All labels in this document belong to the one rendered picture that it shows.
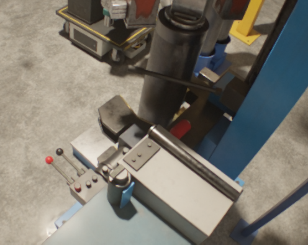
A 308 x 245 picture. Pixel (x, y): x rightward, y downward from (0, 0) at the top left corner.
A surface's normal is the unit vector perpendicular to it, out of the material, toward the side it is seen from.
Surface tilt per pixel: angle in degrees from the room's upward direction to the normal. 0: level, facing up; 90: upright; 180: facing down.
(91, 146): 0
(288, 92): 90
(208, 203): 0
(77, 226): 0
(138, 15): 90
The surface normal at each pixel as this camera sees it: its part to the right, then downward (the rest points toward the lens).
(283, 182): 0.18, -0.62
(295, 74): -0.61, 0.53
